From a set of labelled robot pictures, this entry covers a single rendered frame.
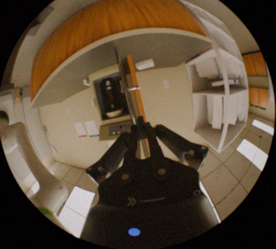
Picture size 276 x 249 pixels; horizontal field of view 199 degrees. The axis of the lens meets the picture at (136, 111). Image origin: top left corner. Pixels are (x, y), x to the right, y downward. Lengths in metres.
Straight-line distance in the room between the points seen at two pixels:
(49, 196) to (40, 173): 0.10
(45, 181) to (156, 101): 1.22
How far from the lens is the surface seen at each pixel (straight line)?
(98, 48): 0.47
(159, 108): 1.10
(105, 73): 0.70
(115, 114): 0.68
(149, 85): 1.06
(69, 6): 1.33
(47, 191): 0.44
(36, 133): 3.25
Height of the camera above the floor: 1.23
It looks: 11 degrees up
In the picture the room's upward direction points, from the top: 167 degrees clockwise
